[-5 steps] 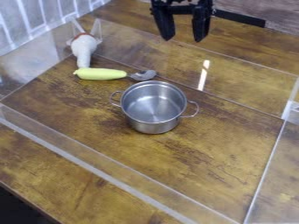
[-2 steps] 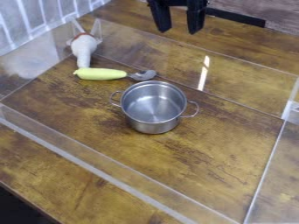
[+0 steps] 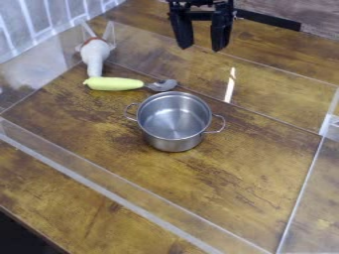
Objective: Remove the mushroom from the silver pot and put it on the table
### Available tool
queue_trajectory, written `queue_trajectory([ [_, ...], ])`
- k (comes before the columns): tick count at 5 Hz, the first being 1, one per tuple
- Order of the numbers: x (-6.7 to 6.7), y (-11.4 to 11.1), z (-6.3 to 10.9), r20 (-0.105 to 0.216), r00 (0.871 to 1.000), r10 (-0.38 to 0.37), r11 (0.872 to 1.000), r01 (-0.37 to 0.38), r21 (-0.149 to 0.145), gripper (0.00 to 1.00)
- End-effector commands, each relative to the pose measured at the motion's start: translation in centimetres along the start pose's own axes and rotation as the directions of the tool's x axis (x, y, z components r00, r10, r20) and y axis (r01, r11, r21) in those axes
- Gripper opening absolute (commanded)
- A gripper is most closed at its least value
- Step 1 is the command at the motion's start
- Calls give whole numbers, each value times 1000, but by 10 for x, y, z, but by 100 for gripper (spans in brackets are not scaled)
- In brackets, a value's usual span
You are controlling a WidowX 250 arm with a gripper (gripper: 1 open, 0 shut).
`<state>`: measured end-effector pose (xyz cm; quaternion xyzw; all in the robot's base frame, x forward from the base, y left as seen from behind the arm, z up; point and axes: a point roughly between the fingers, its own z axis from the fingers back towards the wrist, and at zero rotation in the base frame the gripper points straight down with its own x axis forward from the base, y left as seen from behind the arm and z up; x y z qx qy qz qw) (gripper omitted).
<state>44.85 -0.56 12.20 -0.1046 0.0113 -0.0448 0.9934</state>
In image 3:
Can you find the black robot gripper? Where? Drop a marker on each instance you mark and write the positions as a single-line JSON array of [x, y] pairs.
[[201, 10]]

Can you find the white plush mushroom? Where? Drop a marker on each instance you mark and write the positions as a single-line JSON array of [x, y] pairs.
[[93, 51]]

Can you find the silver steel pot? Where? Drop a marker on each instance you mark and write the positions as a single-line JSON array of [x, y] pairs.
[[174, 119]]

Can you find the green handled spoon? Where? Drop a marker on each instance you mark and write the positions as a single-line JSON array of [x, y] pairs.
[[120, 84]]

